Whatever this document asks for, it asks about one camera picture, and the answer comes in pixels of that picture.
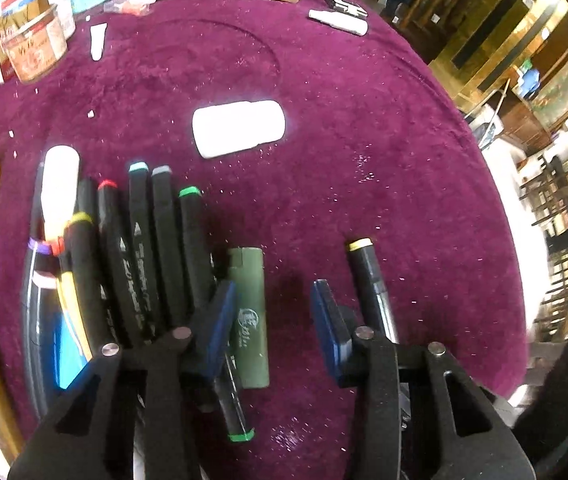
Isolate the black marker yellow band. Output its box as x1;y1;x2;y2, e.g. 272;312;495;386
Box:
62;211;112;356

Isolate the black marker grey cap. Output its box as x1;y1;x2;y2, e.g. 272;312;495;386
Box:
151;166;187;328

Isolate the white small tube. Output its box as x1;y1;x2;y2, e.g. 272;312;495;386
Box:
90;23;107;62

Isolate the black marker light-blue cap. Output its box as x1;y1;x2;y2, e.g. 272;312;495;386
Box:
128;162;161;338

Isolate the black marker red cap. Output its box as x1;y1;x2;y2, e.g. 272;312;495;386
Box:
97;180;145;348

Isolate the white tube orange cap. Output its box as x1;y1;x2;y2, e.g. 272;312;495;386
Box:
41;145;80;255

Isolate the toothpick jar orange label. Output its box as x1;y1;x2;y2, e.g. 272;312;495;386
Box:
0;4;68;82

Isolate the black small case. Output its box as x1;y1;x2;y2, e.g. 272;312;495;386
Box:
325;0;367;20

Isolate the black marker green cap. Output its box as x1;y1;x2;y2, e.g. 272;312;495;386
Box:
179;186;255;443

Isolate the maroon tablecloth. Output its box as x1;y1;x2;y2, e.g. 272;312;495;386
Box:
0;0;527;479

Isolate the black marker yellow cap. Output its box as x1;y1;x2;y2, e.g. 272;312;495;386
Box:
347;238;399;344

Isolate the blue battery pack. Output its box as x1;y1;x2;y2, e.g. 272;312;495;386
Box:
54;313;87;389

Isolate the green lighter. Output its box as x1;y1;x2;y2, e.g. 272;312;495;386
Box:
227;247;270;389

